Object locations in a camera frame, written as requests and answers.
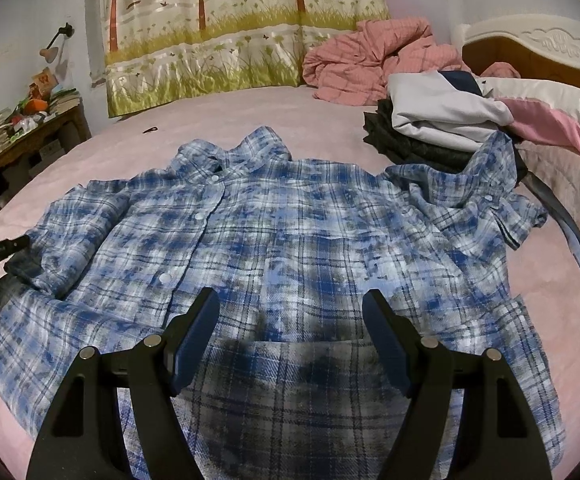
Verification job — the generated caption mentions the white carved wooden headboard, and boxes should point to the white carved wooden headboard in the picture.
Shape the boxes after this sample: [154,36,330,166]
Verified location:
[452,14,580,91]

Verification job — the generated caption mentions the brown printed box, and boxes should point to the brown printed box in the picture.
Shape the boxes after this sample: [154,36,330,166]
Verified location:
[29,67,58,98]

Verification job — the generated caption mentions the blue-grey garment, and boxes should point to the blue-grey garment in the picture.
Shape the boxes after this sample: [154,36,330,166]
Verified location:
[527,170,580,281]

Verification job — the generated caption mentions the orange plush toy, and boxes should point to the orange plush toy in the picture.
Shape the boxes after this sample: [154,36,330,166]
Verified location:
[17,95,51,116]

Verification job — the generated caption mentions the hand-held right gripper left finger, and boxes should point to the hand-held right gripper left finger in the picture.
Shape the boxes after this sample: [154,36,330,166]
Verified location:
[26,287,221,480]

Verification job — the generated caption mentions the pink checked quilt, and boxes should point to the pink checked quilt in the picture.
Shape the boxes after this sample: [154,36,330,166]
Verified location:
[302,17,471,107]

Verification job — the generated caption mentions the tree print curtain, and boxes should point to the tree print curtain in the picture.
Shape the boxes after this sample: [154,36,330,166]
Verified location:
[97,0,391,118]

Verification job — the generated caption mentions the pink cloth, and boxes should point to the pink cloth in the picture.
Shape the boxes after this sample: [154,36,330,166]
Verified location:
[502,97,580,166]

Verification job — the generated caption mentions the dark grey folded pants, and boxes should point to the dark grey folded pants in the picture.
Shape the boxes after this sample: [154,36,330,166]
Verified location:
[363,100,528,181]

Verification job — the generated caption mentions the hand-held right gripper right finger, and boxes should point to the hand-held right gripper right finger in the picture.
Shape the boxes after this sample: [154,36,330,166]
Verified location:
[362,289,553,480]

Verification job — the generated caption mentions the white flower print pillow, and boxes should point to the white flower print pillow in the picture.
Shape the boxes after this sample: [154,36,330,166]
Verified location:
[480,77,580,148]

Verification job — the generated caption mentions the stack of books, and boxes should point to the stack of books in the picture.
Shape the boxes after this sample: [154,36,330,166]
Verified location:
[47,89,81,112]

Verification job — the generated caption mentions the brown wooden nightstand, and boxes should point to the brown wooden nightstand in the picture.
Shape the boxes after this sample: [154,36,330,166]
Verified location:
[0,105,92,218]

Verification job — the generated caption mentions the blue plaid shirt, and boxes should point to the blue plaid shirt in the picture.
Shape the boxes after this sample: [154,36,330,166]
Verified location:
[0,127,568,480]

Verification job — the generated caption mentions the white and navy garment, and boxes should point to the white and navy garment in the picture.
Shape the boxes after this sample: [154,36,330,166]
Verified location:
[387,70,516,153]

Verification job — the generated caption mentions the black desk lamp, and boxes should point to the black desk lamp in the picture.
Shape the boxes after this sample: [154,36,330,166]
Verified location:
[39,23,75,63]

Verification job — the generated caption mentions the dusty pink pillow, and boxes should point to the dusty pink pillow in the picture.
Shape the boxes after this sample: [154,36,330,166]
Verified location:
[517,140,580,286]

